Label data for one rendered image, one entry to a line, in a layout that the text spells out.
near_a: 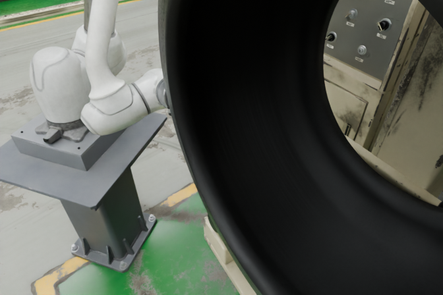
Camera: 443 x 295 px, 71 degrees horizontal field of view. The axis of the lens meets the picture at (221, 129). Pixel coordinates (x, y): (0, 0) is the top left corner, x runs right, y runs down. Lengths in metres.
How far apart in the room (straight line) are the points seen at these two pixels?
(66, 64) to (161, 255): 1.00
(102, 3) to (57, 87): 0.35
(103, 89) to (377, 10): 0.84
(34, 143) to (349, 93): 1.09
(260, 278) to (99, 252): 1.29
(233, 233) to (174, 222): 1.24
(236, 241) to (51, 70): 0.78
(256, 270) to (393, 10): 0.85
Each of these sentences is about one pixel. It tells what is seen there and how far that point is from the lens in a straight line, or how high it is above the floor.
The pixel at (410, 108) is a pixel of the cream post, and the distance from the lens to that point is 0.67.
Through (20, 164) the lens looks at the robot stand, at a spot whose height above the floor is 0.65.
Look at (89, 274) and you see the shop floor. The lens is 1.69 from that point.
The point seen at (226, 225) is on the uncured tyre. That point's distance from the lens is 0.50.
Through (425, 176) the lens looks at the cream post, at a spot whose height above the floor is 0.98.
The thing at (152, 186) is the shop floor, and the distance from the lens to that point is 1.91.
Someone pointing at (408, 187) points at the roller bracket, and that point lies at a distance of 0.71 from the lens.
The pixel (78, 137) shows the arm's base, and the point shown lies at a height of 0.74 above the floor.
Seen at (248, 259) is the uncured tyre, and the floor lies 0.98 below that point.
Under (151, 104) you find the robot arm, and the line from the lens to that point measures 0.89.
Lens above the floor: 1.41
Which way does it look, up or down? 39 degrees down
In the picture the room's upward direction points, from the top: straight up
